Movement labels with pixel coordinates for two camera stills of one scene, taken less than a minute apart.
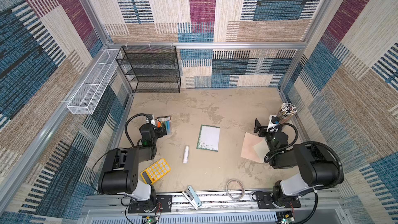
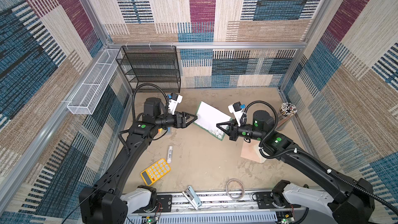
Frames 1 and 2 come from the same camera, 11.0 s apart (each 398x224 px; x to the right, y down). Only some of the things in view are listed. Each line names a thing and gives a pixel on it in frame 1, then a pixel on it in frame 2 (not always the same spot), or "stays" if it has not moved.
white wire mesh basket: (85, 98) stays
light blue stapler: (193, 197) stays
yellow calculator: (155, 172) stays
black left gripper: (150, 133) to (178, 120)
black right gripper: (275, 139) to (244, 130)
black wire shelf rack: (151, 69) stays
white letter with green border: (209, 138) to (208, 118)
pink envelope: (254, 148) stays
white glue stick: (186, 155) to (170, 154)
